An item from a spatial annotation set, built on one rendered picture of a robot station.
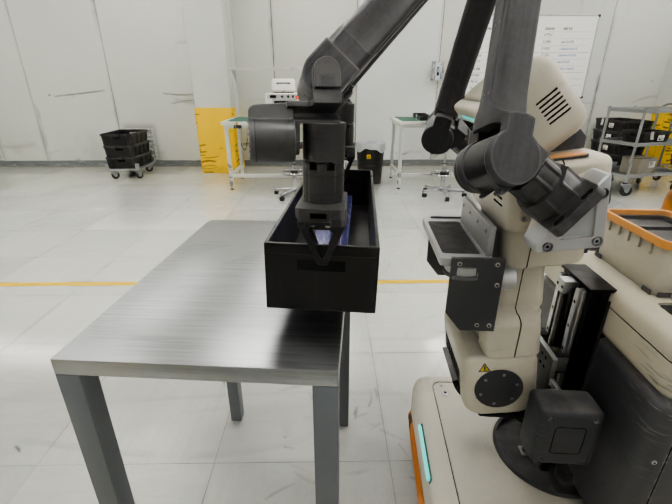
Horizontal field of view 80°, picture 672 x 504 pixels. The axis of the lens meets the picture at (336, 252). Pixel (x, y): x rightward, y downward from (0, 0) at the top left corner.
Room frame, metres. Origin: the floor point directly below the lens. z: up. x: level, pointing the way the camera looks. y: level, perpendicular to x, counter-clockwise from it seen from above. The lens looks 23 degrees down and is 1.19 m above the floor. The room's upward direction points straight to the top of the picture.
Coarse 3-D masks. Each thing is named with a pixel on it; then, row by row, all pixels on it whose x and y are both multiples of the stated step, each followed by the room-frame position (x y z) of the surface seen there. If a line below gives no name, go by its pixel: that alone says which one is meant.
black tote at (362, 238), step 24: (360, 192) 1.11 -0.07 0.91; (288, 216) 0.73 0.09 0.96; (360, 216) 1.00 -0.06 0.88; (288, 240) 0.72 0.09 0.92; (360, 240) 0.83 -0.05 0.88; (288, 264) 0.55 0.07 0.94; (312, 264) 0.54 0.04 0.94; (336, 264) 0.54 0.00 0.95; (360, 264) 0.54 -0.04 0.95; (288, 288) 0.55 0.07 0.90; (312, 288) 0.55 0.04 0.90; (336, 288) 0.54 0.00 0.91; (360, 288) 0.54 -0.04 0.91; (360, 312) 0.54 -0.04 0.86
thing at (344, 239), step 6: (348, 198) 1.05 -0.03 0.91; (348, 204) 0.99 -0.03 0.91; (348, 210) 0.94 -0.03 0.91; (348, 216) 0.89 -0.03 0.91; (348, 222) 0.85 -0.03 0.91; (348, 228) 0.81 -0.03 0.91; (318, 234) 0.77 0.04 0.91; (324, 234) 0.77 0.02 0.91; (330, 234) 0.77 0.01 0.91; (342, 234) 0.77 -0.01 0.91; (348, 234) 0.77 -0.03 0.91; (318, 240) 0.73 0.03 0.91; (324, 240) 0.73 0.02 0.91; (342, 240) 0.74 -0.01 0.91; (348, 240) 0.77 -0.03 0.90
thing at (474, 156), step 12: (480, 144) 0.58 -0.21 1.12; (468, 156) 0.59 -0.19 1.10; (480, 156) 0.56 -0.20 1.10; (468, 168) 0.59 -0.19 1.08; (480, 168) 0.56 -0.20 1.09; (540, 168) 0.57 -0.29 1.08; (468, 180) 0.59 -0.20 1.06; (480, 180) 0.57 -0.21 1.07; (492, 180) 0.55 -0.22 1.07; (480, 192) 0.59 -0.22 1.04; (504, 192) 0.54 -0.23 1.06
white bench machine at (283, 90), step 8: (272, 80) 5.12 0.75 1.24; (280, 80) 5.13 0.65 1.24; (288, 80) 5.14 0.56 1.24; (272, 88) 5.06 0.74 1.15; (280, 88) 5.07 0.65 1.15; (288, 88) 5.08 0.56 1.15; (272, 96) 5.01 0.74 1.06; (280, 96) 5.02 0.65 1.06; (288, 96) 5.02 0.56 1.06; (296, 96) 5.03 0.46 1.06
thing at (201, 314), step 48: (192, 240) 1.02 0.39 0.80; (240, 240) 1.02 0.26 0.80; (144, 288) 0.74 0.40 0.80; (192, 288) 0.74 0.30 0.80; (240, 288) 0.74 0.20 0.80; (96, 336) 0.57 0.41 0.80; (144, 336) 0.57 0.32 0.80; (192, 336) 0.57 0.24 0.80; (240, 336) 0.57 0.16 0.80; (288, 336) 0.57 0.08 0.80; (336, 336) 0.57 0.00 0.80; (96, 384) 0.53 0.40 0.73; (240, 384) 1.20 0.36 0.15; (288, 384) 0.48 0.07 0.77; (336, 384) 0.48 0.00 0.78; (96, 432) 0.51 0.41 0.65; (336, 432) 0.48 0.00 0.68; (96, 480) 0.51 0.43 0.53; (336, 480) 0.48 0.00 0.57
